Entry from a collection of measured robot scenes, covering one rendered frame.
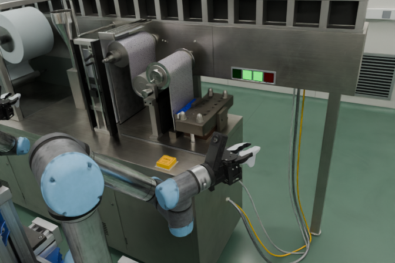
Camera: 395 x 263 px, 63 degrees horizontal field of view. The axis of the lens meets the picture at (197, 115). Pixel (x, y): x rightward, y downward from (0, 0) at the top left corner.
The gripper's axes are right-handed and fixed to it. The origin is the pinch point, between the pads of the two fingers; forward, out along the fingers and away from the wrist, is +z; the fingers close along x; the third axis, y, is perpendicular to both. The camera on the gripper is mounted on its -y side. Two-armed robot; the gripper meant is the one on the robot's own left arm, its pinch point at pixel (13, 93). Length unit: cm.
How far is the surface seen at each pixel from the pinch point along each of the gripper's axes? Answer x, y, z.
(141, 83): 59, -4, 17
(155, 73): 68, -13, 10
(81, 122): 19.9, 31.1, 29.9
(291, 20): 132, -43, 16
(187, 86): 84, -1, 25
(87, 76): 30.4, -5.2, 17.8
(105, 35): 40, -27, 22
